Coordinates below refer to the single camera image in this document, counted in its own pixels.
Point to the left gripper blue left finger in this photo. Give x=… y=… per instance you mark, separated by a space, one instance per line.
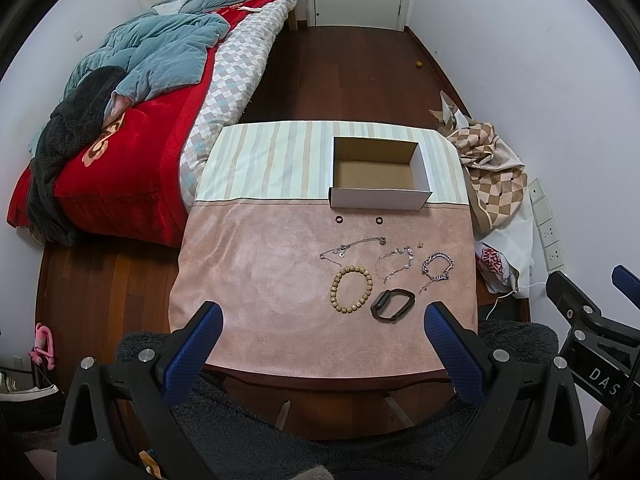
x=186 y=351

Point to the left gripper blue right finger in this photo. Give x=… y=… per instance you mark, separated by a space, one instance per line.
x=456 y=348

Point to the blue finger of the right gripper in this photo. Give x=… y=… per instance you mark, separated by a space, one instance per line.
x=627 y=283
x=567 y=297

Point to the black fitness band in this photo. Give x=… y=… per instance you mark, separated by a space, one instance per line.
x=392 y=305

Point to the white power strip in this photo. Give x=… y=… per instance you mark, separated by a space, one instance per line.
x=548 y=232

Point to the white plastic bag red print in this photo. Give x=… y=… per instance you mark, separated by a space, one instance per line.
x=504 y=254

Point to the dark fuzzy chair cushion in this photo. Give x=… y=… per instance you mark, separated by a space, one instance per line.
x=250 y=426

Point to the pink slippers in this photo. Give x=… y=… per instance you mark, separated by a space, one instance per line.
x=42 y=352

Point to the pink striped table cloth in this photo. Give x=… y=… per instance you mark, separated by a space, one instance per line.
x=295 y=278

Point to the beige checkered cloth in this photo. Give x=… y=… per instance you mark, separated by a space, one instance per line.
x=495 y=177

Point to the red blanket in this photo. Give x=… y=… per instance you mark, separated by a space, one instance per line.
x=126 y=183

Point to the white cardboard box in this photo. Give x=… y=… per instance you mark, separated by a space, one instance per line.
x=380 y=174

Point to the black fuzzy garment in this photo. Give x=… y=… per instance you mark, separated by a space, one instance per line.
x=73 y=125

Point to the blue quilted jacket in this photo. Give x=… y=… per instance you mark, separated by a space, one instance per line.
x=159 y=53

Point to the checkered bed sheet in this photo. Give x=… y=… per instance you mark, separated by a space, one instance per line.
x=239 y=63

